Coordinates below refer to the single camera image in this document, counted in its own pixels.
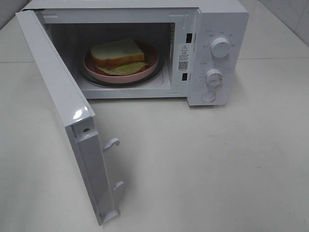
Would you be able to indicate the white microwave door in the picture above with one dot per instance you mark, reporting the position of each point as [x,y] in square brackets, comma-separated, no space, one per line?
[76,115]

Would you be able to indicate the yellow-green lettuce leaf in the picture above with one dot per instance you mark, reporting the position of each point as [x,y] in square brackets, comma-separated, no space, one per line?
[123,68]

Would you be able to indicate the pink round plate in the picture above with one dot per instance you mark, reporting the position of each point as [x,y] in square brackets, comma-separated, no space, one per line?
[151,56]

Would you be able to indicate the white upper power knob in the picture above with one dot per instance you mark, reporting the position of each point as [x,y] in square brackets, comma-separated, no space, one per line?
[220,47]

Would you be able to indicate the white warning label sticker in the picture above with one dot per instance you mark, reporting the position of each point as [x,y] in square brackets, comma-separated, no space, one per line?
[184,57]

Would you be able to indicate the white bread slice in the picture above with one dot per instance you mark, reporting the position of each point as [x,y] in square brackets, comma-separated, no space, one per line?
[116,53]

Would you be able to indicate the white lower timer knob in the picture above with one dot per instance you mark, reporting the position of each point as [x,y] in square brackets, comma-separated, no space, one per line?
[214,77]

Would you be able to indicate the white microwave oven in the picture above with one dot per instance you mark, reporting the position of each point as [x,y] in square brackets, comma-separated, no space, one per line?
[76,25]

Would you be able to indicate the round door release button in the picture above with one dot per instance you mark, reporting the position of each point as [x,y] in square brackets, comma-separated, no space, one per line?
[208,96]

